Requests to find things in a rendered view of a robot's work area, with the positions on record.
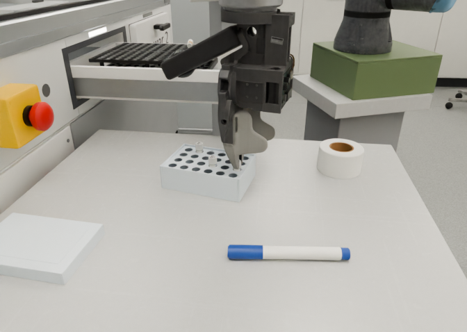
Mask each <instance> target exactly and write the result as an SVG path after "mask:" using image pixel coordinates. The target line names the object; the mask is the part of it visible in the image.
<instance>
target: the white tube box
mask: <svg viewBox="0 0 467 332"><path fill-rule="evenodd" d="M209 156H216V157H217V167H209V163H208V157H209ZM160 173H161V187H162V188H165V189H169V190H176V191H180V192H187V193H191V194H198V195H202V196H206V197H213V198H217V199H224V200H228V201H235V202H240V200H241V199H242V198H243V195H244V194H245V192H246V190H247V189H248V187H249V185H250V183H251V182H252V180H253V178H254V177H255V175H256V154H253V153H251V154H244V157H243V163H242V165H241V168H240V171H239V172H235V171H234V169H233V166H232V164H231V162H230V160H229V159H228V157H227V154H226V152H225V150H224V149H216V148H211V147H203V152H202V153H196V150H195V145H192V144H183V145H182V146H181V147H180V148H178V149H177V150H176V151H175V152H174V153H173V154H172V155H171V156H170V157H169V158H168V159H167V160H166V161H165V162H164V163H162V164H161V165H160Z"/></svg>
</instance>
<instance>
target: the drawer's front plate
mask: <svg viewBox="0 0 467 332"><path fill-rule="evenodd" d="M165 23H169V14H168V13H160V14H158V15H154V16H153V17H149V18H147V19H144V20H142V21H139V22H136V23H134V24H131V25H130V26H129V29H130V36H131V42H141V43H155V41H156V43H157V40H159V38H160V39H161V43H162V37H163V43H166V40H167V42H168V43H170V44H171V42H170V28H168V29H166V30H164V31H160V30H159V29H154V25H155V24H165ZM166 31H167V33H166V34H165V32H166Z"/></svg>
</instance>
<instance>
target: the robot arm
mask: <svg viewBox="0 0 467 332"><path fill-rule="evenodd" d="M456 1H457V0H345V8H344V15H343V21H342V22H341V25H340V27H339V29H338V32H337V34H336V37H335V38H334V46H333V48H334V49H335V50H337V51H341V52H345V53H353V54H363V55H376V54H383V53H389V52H391V49H392V45H393V40H392V35H391V25H390V16H391V10H410V11H419V12H429V13H445V12H447V11H449V10H450V9H451V8H452V7H453V5H454V4H455V2H456ZM219 4H220V5H221V6H222V7H224V8H222V9H221V21H222V22H226V23H230V24H236V25H233V26H229V27H227V28H225V29H224V30H222V31H220V32H218V33H216V34H215V35H212V36H211V37H209V38H206V39H205V40H203V41H201V42H199V43H197V44H196V45H194V46H192V47H190V48H188V49H186V50H177V51H175V52H174V53H172V55H171V56H170V57H169V59H167V60H166V61H164V62H162V63H161V69H162V70H163V73H164V75H165V77H166V78H167V79H168V80H171V79H174V78H176V77H179V78H186V77H189V76H190V75H191V74H192V73H193V72H194V71H195V68H197V67H199V66H201V65H203V64H205V63H207V62H209V61H211V60H213V59H215V58H217V57H219V56H221V55H223V54H225V53H227V52H229V51H231V50H233V49H235V48H237V47H239V46H241V45H242V46H243V47H242V48H240V49H238V50H236V51H234V52H233V53H230V54H229V55H228V56H226V57H224V58H222V59H221V61H220V64H221V66H222V68H221V69H220V72H219V75H218V125H219V130H220V137H221V141H222V143H223V147H224V150H225V152H226V154H227V157H228V159H229V160H230V162H231V164H232V166H233V168H234V169H239V160H241V164H242V163H243V157H244V154H251V153H262V152H264V151H265V150H266V149H267V148H268V142H267V141H268V140H271V139H273V137H274V136H275V129H274V127H273V126H271V125H269V124H268V123H266V122H264V121H263V120H262V119H261V111H262V112H266V113H278V114H281V109H282V108H283V107H284V105H285V104H286V102H287V101H288V100H289V99H290V98H291V97H292V88H293V69H294V66H295V58H294V56H293V55H292V54H290V42H291V31H292V25H293V24H295V12H281V10H280V9H278V8H277V7H280V6H281V5H282V4H283V0H219ZM253 27H254V28H255V29H256V34H255V33H254V32H253Z"/></svg>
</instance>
